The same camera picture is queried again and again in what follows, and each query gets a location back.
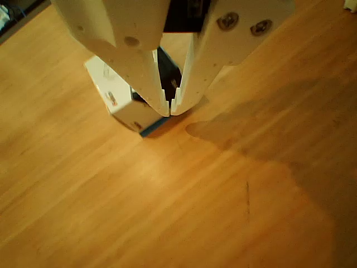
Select black and white cardboard box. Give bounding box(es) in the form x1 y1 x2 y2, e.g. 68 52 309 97
83 47 184 135

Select blue tape square target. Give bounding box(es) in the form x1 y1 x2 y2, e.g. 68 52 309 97
139 118 170 139

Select white power strip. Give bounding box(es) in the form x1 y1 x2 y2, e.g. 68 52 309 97
0 4 11 28

